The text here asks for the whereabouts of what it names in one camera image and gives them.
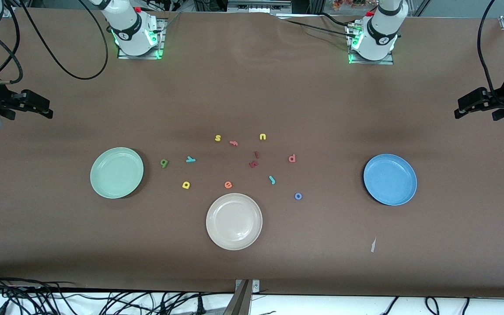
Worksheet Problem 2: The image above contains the orange leafy object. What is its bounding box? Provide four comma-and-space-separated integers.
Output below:
332, 0, 367, 10

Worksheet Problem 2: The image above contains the silver table edge bracket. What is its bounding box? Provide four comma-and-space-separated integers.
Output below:
235, 279, 260, 294

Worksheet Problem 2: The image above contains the black table cable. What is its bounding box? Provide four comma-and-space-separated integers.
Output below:
278, 18, 351, 36
318, 12, 354, 28

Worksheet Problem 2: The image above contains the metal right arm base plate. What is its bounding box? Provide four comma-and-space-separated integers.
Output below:
118, 17, 165, 60

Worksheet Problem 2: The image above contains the blue plate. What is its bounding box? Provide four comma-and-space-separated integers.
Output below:
363, 154, 418, 206

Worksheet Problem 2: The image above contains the beige plate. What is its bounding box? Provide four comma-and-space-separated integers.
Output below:
206, 193, 263, 251

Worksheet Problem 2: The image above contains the black cable tangle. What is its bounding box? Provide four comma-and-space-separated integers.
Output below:
0, 271, 235, 315

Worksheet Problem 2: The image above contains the green plate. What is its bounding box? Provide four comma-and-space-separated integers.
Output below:
90, 147, 144, 200

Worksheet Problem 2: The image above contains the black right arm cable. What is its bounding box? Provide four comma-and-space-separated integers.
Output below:
0, 0, 109, 84

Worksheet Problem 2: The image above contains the brown table cover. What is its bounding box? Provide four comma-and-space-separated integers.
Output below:
0, 8, 504, 299

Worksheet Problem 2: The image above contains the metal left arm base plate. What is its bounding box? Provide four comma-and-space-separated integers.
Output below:
347, 24, 395, 65

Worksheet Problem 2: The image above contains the grey metal strut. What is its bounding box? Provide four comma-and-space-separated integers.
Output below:
223, 280, 252, 315

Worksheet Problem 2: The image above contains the silver metal box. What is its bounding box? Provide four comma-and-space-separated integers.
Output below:
228, 0, 292, 14

